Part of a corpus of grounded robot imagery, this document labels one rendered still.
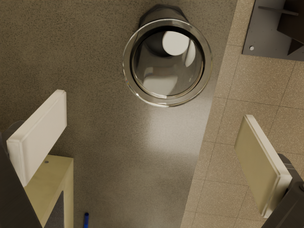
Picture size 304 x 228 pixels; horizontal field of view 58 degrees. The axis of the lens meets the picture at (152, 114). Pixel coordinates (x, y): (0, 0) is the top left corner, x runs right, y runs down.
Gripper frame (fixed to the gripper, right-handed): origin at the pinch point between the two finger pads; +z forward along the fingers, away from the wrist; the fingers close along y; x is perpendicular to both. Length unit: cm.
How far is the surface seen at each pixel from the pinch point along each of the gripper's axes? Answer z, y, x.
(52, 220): 30, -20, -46
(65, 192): 32, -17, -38
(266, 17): 130, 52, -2
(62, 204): 30, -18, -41
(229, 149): 132, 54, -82
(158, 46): 36.1, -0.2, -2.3
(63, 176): 30.7, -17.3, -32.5
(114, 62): 37.5, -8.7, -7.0
